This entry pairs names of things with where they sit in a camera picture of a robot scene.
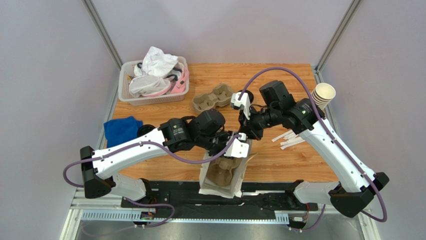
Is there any brown paper bag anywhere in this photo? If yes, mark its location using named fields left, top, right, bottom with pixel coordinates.
left=198, top=139, right=257, bottom=199

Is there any crumpled white paper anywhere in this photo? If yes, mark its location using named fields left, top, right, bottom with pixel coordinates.
left=133, top=46, right=179, bottom=78

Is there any pink white item in basket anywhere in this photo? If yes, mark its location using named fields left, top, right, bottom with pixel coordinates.
left=128, top=66, right=185, bottom=98

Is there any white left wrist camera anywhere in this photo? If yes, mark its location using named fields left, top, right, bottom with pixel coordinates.
left=223, top=133, right=250, bottom=158

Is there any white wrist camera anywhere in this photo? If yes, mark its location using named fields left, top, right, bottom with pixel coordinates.
left=230, top=92, right=251, bottom=120
left=223, top=133, right=250, bottom=158

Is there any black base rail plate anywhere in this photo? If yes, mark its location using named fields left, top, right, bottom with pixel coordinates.
left=140, top=181, right=321, bottom=220

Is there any white wrapped straw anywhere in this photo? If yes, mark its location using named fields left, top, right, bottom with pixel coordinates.
left=271, top=130, right=297, bottom=142
left=280, top=136, right=305, bottom=150

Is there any single cardboard cup carrier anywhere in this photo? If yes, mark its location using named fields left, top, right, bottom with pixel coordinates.
left=206, top=157, right=242, bottom=187

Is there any cardboard cup carrier tray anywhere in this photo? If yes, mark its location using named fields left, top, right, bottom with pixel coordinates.
left=191, top=83, right=234, bottom=114

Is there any blue folded cloth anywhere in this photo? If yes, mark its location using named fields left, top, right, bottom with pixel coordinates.
left=103, top=116, right=144, bottom=148

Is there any stack of paper cups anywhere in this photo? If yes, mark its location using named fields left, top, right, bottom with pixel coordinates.
left=311, top=82, right=336, bottom=110

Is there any aluminium frame rail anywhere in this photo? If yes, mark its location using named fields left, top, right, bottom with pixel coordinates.
left=61, top=188, right=380, bottom=240

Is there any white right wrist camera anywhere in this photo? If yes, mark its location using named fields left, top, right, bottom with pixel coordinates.
left=230, top=92, right=251, bottom=120

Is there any black plastic cup lid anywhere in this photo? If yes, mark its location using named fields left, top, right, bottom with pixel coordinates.
left=235, top=90, right=254, bottom=104

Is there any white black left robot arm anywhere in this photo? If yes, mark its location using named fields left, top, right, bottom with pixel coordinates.
left=81, top=109, right=239, bottom=201

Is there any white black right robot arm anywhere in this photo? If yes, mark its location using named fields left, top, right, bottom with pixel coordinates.
left=231, top=80, right=389, bottom=218

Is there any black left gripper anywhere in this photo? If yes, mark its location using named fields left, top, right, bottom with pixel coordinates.
left=196, top=130, right=239, bottom=160

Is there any white plastic basket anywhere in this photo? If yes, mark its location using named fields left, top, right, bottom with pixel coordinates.
left=117, top=56, right=190, bottom=106

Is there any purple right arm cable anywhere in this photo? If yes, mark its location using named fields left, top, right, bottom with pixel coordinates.
left=237, top=66, right=389, bottom=233

